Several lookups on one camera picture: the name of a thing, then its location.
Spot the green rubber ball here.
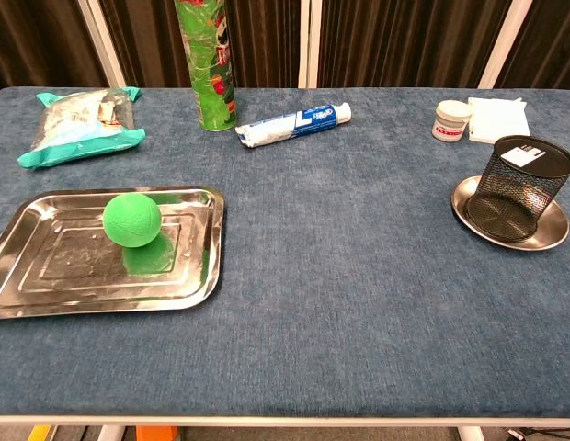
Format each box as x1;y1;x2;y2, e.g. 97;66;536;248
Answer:
102;192;163;249

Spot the black mesh pen cup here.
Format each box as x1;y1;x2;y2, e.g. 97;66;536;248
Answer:
465;134;570;244

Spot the blue table mat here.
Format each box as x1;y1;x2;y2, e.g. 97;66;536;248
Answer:
0;86;570;419

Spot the blue white toothpaste tube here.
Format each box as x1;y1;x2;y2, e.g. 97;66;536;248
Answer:
234;102;353;149

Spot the green chips can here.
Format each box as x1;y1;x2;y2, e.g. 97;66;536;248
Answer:
173;0;239;133

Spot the dark brown curtain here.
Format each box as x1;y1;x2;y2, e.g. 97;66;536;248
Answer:
98;0;309;89
0;0;108;96
316;0;515;89
496;0;570;91

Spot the white jar red label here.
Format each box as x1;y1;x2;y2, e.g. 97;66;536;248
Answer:
431;100;473;142

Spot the rectangular steel tray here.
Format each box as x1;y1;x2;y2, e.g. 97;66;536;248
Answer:
0;185;226;322

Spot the teal snack bag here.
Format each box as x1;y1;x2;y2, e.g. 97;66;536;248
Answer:
17;85;147;170

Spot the white flat box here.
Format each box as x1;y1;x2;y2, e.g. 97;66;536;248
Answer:
466;96;530;144

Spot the orange object under table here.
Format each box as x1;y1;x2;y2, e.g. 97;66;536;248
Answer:
136;425;179;441

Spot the round steel plate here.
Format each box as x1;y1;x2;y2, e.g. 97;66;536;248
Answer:
451;175;570;252

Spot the white partition post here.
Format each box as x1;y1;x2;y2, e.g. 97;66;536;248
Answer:
477;0;535;90
77;0;129;89
297;0;324;89

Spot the white table frame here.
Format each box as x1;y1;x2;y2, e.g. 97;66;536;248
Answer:
0;414;570;441

